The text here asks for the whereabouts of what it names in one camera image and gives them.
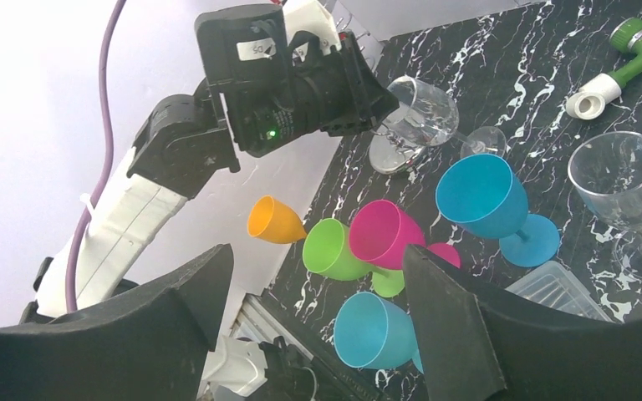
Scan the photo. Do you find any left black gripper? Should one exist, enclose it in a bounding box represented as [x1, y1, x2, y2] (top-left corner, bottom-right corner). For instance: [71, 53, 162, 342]
[320, 30, 399, 137]

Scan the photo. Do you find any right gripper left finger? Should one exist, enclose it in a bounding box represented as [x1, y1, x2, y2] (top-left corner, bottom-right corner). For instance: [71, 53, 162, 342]
[0, 244, 234, 400]

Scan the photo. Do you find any magenta plastic wine glass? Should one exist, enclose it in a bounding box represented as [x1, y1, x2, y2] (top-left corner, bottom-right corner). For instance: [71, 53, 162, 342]
[349, 199, 461, 271]

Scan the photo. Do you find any green plastic wine glass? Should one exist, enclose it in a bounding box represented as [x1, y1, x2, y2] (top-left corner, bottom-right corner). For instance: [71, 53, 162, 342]
[302, 218, 405, 298]

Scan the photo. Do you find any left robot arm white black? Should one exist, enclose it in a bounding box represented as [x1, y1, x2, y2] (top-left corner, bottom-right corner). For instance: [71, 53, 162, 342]
[21, 1, 399, 324]

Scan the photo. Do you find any aluminium frame rail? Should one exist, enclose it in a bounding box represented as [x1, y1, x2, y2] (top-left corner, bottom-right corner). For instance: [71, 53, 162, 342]
[231, 294, 314, 361]

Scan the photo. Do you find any teal plastic wine glass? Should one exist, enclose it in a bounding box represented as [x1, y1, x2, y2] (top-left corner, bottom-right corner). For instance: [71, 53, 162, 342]
[435, 154, 560, 268]

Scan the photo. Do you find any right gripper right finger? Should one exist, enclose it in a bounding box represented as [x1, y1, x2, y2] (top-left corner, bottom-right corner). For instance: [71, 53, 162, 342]
[402, 245, 642, 400]

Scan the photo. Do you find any clear glass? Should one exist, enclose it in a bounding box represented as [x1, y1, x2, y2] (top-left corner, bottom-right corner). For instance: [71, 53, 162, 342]
[382, 76, 507, 158]
[568, 131, 642, 281]

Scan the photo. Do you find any clear glass back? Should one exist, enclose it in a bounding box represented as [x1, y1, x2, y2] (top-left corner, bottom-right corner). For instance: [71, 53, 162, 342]
[568, 131, 642, 281]

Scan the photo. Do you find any orange plastic wine glass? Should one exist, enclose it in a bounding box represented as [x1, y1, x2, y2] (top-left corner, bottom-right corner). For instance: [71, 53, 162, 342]
[247, 195, 307, 244]

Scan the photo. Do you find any blue plastic wine glass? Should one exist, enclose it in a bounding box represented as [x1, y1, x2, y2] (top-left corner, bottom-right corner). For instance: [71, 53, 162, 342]
[334, 292, 424, 372]

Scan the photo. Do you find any clear plastic screw box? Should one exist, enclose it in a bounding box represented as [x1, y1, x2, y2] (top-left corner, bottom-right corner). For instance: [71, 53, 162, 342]
[506, 261, 613, 322]

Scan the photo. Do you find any green white toy drill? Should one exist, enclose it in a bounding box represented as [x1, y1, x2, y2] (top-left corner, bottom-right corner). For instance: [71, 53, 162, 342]
[565, 16, 642, 121]

